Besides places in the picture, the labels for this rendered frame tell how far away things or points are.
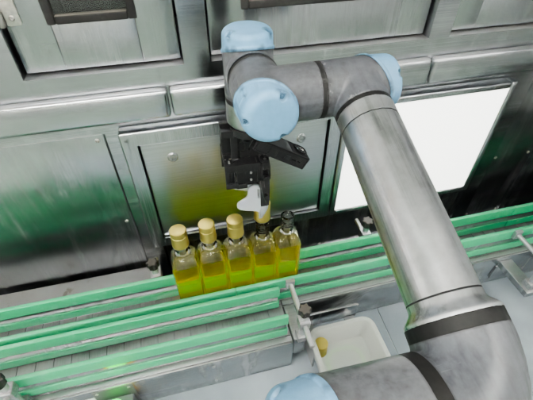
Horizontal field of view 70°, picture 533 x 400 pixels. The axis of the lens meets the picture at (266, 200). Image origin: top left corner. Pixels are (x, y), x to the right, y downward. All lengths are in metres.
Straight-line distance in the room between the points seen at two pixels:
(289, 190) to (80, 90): 0.51
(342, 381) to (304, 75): 0.34
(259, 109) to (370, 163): 0.14
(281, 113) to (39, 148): 0.55
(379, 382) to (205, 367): 0.65
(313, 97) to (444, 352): 0.31
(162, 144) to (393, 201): 0.52
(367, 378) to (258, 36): 0.43
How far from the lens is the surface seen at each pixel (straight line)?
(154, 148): 0.82
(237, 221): 0.79
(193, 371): 0.96
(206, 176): 0.87
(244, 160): 0.67
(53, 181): 0.93
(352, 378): 0.36
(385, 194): 0.43
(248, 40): 0.56
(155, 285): 0.98
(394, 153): 0.45
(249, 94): 0.47
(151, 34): 0.76
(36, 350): 1.02
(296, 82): 0.49
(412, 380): 0.36
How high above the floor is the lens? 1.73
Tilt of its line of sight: 44 degrees down
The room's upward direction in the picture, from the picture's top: straight up
